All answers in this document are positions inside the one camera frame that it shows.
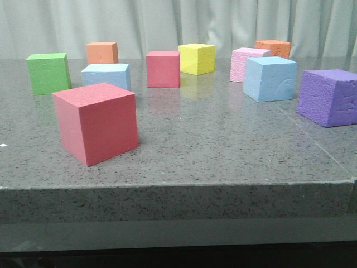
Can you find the pink foam cube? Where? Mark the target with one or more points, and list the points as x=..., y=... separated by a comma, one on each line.
x=239, y=59

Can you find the yellow foam cube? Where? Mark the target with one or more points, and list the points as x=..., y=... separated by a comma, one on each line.
x=197, y=59

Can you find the grey curtain backdrop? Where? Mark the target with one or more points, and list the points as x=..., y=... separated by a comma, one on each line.
x=314, y=28

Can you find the green foam cube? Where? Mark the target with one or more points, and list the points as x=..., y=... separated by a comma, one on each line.
x=48, y=73

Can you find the purple foam cube right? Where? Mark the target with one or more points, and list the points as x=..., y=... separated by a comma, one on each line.
x=328, y=97

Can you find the small red foam cube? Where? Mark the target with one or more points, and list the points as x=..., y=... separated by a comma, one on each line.
x=163, y=69

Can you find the orange foam cube right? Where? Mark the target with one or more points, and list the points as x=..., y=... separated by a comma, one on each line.
x=277, y=47

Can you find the orange foam cube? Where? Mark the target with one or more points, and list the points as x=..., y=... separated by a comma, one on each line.
x=102, y=52
x=277, y=47

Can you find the orange foam cube left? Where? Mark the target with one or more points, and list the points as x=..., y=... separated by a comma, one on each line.
x=102, y=52

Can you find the large red foam cube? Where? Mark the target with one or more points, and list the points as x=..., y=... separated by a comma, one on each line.
x=97, y=122

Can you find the light blue cube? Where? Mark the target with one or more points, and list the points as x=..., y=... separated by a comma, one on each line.
x=270, y=78
x=116, y=74

